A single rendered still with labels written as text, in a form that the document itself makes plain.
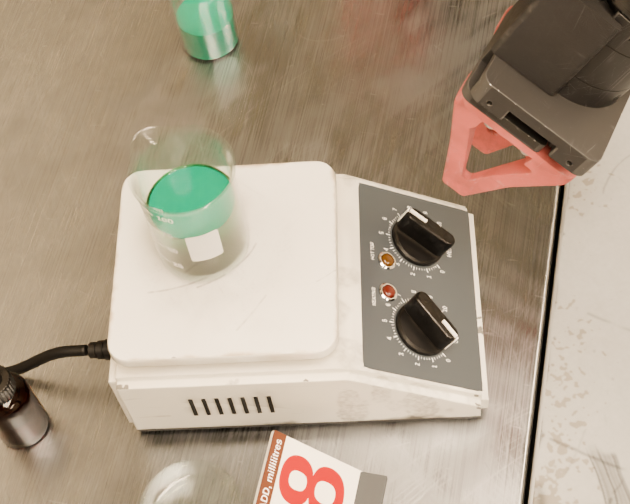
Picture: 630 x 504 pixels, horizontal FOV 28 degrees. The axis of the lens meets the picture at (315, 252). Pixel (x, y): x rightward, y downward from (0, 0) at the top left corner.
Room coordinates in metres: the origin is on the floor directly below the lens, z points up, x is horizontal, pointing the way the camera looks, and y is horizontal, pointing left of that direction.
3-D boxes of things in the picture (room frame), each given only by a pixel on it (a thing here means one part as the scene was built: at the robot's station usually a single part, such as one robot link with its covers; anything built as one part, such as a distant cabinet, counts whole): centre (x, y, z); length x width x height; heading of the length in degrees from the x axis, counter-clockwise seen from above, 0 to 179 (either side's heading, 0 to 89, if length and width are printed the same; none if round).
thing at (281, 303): (0.36, 0.05, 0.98); 0.12 x 0.12 x 0.01; 82
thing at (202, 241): (0.37, 0.06, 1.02); 0.06 x 0.05 x 0.08; 37
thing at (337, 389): (0.35, 0.02, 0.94); 0.22 x 0.13 x 0.08; 82
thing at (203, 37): (0.59, 0.05, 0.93); 0.04 x 0.04 x 0.06
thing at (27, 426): (0.32, 0.18, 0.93); 0.03 x 0.03 x 0.07
